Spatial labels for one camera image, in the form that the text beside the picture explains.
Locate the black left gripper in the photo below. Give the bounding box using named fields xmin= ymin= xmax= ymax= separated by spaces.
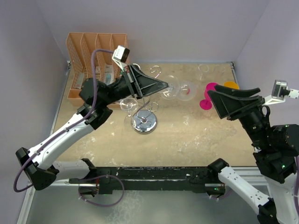
xmin=101 ymin=64 xmax=168 ymax=106

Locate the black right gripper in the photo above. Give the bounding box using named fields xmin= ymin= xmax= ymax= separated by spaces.
xmin=206 ymin=83 xmax=270 ymax=147

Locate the orange plastic wine glass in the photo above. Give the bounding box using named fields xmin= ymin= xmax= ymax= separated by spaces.
xmin=224 ymin=81 xmax=240 ymax=90

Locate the pink plastic wine glass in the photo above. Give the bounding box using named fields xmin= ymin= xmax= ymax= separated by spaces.
xmin=199 ymin=82 xmax=217 ymax=111

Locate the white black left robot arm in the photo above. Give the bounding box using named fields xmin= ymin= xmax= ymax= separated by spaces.
xmin=16 ymin=65 xmax=168 ymax=190

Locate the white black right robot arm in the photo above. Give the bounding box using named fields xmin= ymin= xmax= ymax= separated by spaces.
xmin=207 ymin=80 xmax=299 ymax=224

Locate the orange perforated desk organizer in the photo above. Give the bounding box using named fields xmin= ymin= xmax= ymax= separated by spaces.
xmin=66 ymin=32 xmax=128 ymax=106

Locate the chrome wire wine glass rack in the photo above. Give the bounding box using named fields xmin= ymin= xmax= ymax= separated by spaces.
xmin=128 ymin=64 xmax=158 ymax=134

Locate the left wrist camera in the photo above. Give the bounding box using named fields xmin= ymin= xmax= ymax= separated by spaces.
xmin=112 ymin=45 xmax=130 ymax=71

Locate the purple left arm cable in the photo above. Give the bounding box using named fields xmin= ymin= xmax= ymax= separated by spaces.
xmin=13 ymin=49 xmax=116 ymax=193

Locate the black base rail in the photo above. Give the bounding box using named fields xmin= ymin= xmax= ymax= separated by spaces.
xmin=69 ymin=167 xmax=226 ymax=195

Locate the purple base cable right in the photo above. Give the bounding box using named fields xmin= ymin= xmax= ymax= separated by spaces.
xmin=209 ymin=184 xmax=234 ymax=202

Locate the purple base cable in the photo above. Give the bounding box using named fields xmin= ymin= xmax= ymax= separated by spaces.
xmin=78 ymin=172 xmax=126 ymax=207
xmin=209 ymin=184 xmax=234 ymax=202

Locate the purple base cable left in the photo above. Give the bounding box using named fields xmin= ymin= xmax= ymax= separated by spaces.
xmin=78 ymin=172 xmax=126 ymax=207

